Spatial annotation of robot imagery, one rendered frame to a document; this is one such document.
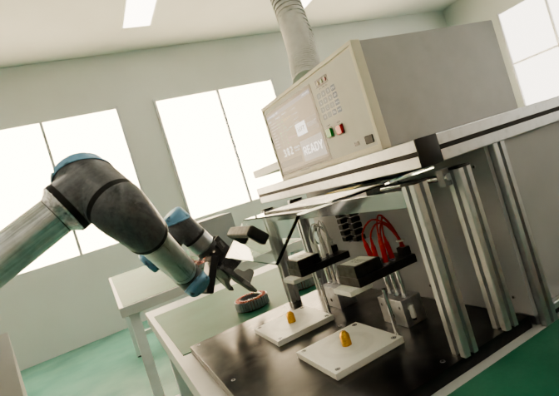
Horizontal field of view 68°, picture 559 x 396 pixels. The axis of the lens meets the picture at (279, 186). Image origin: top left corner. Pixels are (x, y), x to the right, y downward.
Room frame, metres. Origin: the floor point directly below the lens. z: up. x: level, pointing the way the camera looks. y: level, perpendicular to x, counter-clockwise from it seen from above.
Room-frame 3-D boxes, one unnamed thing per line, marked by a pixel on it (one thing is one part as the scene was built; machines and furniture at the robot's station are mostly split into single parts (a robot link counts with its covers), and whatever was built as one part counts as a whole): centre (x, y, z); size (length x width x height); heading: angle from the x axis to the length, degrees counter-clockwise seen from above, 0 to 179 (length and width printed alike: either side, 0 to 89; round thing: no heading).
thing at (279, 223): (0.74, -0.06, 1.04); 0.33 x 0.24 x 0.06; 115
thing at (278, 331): (1.01, 0.07, 0.78); 0.15 x 0.15 x 0.01; 25
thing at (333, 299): (1.07, -0.06, 0.80); 0.07 x 0.05 x 0.06; 25
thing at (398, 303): (0.85, -0.17, 0.80); 0.07 x 0.05 x 0.06; 25
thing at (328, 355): (0.79, -0.03, 0.78); 0.15 x 0.15 x 0.01; 25
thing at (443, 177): (0.97, -0.14, 1.04); 0.62 x 0.02 x 0.03; 25
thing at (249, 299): (1.36, 0.20, 0.77); 0.11 x 0.11 x 0.04
